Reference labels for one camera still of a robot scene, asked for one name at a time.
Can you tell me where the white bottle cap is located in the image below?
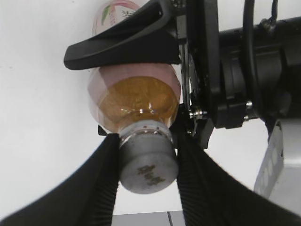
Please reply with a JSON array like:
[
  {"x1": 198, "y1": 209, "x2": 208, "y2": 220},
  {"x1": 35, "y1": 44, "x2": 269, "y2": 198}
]
[{"x1": 119, "y1": 120, "x2": 179, "y2": 194}]

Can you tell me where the peach oolong tea bottle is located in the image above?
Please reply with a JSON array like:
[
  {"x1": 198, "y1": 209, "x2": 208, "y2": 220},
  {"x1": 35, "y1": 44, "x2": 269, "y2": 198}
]
[{"x1": 87, "y1": 0, "x2": 181, "y2": 132}]

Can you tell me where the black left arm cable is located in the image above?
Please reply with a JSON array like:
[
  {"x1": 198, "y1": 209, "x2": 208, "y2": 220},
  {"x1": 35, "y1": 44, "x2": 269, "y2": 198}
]
[{"x1": 242, "y1": 0, "x2": 280, "y2": 113}]

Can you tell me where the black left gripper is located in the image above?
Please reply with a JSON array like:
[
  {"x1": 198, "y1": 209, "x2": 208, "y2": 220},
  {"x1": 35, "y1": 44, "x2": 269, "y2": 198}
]
[{"x1": 169, "y1": 0, "x2": 247, "y2": 149}]

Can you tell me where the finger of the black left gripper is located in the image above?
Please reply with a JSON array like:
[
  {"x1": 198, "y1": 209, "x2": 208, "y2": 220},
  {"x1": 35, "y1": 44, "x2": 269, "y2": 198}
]
[
  {"x1": 97, "y1": 125, "x2": 111, "y2": 136},
  {"x1": 63, "y1": 0, "x2": 181, "y2": 70}
]

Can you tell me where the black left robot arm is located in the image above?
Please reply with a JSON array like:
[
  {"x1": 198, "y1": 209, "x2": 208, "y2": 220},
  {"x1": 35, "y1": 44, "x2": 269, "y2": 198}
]
[{"x1": 63, "y1": 0, "x2": 301, "y2": 148}]

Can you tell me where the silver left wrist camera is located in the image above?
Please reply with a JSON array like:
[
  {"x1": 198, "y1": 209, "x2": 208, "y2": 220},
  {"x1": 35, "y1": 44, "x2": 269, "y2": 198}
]
[{"x1": 253, "y1": 118, "x2": 301, "y2": 215}]

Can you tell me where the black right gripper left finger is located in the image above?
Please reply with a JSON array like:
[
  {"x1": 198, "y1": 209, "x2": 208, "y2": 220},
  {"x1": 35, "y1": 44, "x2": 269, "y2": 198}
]
[{"x1": 0, "y1": 134, "x2": 119, "y2": 226}]

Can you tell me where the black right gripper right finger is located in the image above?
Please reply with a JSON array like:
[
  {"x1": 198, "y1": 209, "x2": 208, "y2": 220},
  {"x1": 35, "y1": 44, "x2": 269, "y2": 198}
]
[{"x1": 172, "y1": 129, "x2": 301, "y2": 226}]

